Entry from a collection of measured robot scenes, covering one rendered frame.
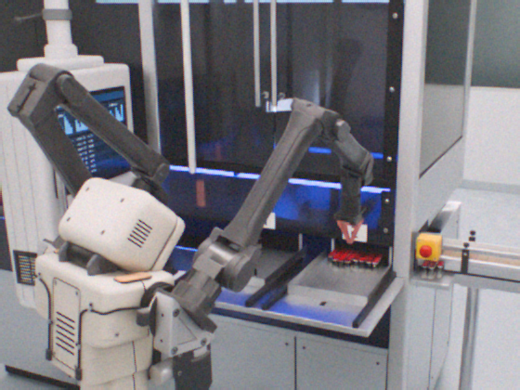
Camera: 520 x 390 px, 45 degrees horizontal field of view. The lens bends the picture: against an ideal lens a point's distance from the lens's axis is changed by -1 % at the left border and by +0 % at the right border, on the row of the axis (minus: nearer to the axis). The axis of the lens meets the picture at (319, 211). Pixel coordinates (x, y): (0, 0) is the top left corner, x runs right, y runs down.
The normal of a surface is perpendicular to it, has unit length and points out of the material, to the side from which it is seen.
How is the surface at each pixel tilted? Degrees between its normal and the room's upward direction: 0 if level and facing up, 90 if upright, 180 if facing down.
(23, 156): 90
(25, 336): 90
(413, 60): 90
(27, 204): 90
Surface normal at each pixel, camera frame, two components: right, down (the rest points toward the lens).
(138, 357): 0.77, 0.19
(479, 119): -0.37, 0.27
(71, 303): -0.63, 0.09
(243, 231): -0.20, -0.29
